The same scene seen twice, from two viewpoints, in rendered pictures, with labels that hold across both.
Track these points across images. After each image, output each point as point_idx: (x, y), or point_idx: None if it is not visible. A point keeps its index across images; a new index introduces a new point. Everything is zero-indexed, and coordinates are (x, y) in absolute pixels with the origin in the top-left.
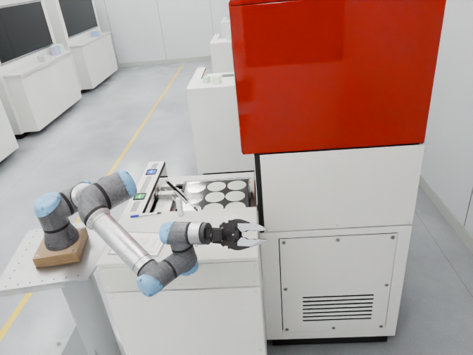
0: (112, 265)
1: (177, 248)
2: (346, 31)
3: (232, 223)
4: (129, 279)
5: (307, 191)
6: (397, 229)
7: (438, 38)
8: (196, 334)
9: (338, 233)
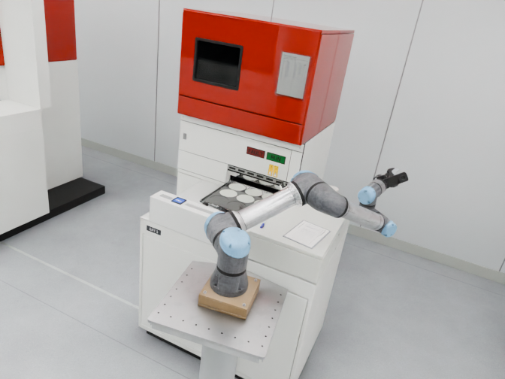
0: (326, 250)
1: (376, 201)
2: (337, 55)
3: (390, 171)
4: (326, 259)
5: (309, 165)
6: (321, 178)
7: (348, 60)
8: (325, 291)
9: None
